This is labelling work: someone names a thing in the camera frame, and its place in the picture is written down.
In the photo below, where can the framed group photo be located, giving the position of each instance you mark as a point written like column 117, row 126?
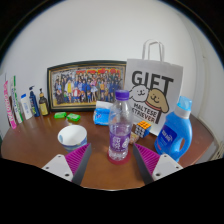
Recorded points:
column 85, row 86

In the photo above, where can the patterned snack packet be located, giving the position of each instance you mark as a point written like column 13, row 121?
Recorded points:
column 134, row 138

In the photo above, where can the flat round red coaster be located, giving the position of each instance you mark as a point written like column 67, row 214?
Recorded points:
column 119, row 162

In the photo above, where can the blue detergent bottle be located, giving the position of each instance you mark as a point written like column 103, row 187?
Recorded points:
column 173, row 133

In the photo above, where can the white paper gift bag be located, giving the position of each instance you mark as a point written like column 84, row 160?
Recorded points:
column 156, row 80

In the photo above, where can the amber pump bottle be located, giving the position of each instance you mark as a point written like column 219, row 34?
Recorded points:
column 43, row 106

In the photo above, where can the white radiator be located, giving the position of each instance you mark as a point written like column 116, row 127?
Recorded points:
column 219, row 150

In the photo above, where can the white lotion bottle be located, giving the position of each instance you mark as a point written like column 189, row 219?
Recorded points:
column 26, row 108

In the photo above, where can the clear purple-capped water bottle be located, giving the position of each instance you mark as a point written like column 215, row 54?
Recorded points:
column 120, row 133

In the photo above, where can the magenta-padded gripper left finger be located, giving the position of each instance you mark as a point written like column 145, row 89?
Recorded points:
column 77, row 160

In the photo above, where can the blue tissue pack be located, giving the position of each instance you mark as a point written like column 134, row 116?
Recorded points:
column 101, row 115

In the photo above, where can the blue patterned paper cup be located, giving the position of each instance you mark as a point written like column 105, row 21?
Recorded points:
column 71, row 137

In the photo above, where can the colourful puzzle cube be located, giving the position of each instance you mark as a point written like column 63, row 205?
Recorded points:
column 142, row 129

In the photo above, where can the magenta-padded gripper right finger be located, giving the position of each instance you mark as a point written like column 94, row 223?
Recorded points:
column 148, row 160

